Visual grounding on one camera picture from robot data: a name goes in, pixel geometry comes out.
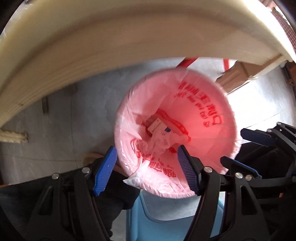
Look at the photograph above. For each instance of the red plastic chair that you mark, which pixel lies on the red plastic chair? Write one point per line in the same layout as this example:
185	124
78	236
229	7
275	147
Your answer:
207	64

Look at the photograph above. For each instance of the pink trash bag bin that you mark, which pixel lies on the pink trash bag bin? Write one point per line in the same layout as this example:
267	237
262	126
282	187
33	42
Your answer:
189	103

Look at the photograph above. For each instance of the white barcode medicine box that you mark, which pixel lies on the white barcode medicine box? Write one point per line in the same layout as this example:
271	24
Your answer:
157	125

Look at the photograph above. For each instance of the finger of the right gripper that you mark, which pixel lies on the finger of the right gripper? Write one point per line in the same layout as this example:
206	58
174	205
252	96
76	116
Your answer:
252	176
282	136

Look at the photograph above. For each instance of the beige table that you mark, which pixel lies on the beige table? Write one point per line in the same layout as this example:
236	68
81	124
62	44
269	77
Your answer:
56	43

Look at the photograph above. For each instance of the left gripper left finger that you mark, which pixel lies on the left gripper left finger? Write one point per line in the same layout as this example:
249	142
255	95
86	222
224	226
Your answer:
75	213

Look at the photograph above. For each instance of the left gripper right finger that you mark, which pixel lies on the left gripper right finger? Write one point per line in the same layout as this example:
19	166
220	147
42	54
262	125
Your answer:
242	218

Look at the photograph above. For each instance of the blue plastic stool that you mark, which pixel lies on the blue plastic stool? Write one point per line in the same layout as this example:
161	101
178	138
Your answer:
157	218

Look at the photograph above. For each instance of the clear plastic bag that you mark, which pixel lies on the clear plastic bag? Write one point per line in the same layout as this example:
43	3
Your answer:
162	141

